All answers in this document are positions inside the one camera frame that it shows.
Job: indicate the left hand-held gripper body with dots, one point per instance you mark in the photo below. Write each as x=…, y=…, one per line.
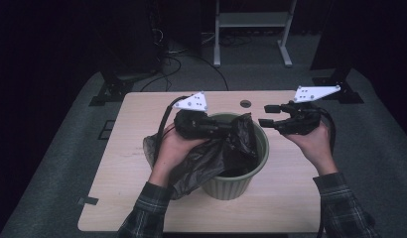
x=188, y=127

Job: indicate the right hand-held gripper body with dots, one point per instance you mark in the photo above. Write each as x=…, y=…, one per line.
x=302, y=122

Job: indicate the black plastic garbage bag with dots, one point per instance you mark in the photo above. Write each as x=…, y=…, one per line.
x=208, y=158

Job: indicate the green plastic trash bin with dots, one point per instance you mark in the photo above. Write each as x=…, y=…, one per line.
x=226, y=188

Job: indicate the person's right hand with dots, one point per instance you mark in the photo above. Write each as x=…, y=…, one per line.
x=312, y=143

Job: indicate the person's left hand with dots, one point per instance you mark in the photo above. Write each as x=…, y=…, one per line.
x=171, y=152

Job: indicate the round table grommet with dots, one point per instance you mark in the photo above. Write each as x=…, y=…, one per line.
x=245, y=103

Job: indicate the black metal stand base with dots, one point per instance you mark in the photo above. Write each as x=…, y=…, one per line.
x=348, y=95
x=113, y=91

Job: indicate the white metal stand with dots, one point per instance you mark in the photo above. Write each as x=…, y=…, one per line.
x=252, y=19

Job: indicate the grey tape tab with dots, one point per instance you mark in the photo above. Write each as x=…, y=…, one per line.
x=87, y=200

